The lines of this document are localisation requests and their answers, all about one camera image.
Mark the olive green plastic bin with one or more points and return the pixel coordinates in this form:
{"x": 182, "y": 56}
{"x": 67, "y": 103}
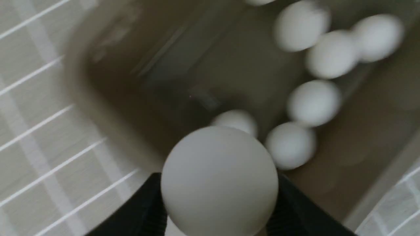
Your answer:
{"x": 148, "y": 72}

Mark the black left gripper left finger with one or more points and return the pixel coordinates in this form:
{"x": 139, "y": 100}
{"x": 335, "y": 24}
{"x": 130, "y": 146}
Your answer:
{"x": 142, "y": 215}

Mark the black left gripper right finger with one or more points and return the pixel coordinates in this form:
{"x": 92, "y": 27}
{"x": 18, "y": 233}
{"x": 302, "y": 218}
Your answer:
{"x": 296, "y": 215}

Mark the printed white ping-pong ball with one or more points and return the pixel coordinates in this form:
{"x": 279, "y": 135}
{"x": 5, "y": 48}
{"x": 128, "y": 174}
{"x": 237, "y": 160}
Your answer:
{"x": 291, "y": 145}
{"x": 314, "y": 103}

